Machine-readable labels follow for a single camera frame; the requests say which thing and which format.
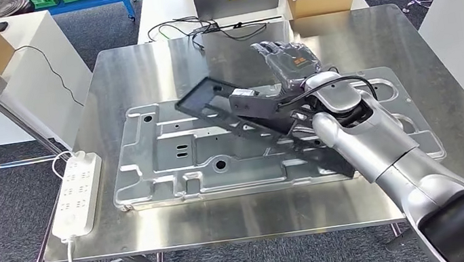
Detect thin black cable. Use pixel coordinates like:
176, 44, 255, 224
14, 37, 85, 117

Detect black plastic frame panel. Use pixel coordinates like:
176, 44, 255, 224
170, 58, 358, 202

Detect silver stamped metal plate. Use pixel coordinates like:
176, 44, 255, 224
100, 58, 449, 215

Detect black tangled cables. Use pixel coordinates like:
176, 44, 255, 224
145, 4, 271, 57

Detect black stool seat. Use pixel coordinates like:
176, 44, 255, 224
0, 0, 37, 20

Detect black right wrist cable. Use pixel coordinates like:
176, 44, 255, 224
274, 72, 379, 115

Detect wrist camera with black bracket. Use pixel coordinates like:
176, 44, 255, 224
227, 79, 303, 126

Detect white power strip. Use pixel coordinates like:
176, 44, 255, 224
41, 149, 113, 242

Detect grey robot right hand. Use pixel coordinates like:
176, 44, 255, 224
250, 33, 327, 100

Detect blue metal rack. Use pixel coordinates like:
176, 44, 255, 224
0, 0, 141, 41

